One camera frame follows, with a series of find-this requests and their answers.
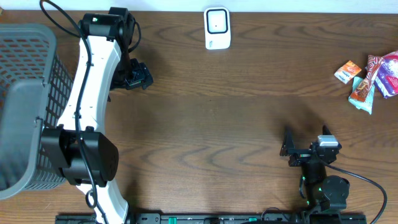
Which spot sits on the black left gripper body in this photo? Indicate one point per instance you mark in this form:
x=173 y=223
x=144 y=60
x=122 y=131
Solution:
x=134 y=82

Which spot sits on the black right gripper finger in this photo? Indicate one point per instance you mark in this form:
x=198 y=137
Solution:
x=287 y=147
x=325 y=130

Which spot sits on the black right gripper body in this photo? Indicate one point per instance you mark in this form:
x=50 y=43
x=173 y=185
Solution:
x=304 y=155

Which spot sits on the teal snack packet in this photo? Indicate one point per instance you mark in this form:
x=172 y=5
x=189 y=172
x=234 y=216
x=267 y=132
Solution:
x=367 y=105

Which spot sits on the orange snack bar wrapper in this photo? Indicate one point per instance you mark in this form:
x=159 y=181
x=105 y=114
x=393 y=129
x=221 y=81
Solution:
x=362 y=90

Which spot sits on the small orange snack packet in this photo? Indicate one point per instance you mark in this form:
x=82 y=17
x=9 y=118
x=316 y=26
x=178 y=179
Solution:
x=347 y=72

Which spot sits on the purple red snack packet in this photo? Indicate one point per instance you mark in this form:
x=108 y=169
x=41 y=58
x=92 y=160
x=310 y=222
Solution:
x=386 y=79

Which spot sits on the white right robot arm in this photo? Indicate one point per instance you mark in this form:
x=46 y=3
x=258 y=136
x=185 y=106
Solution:
x=326 y=192

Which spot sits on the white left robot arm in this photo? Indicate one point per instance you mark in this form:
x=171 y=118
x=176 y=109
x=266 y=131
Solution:
x=78 y=148

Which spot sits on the grey plastic mesh basket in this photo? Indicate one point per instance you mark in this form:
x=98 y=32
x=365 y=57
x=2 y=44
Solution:
x=35 y=87

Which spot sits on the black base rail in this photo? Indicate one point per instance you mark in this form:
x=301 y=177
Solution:
x=155 y=218

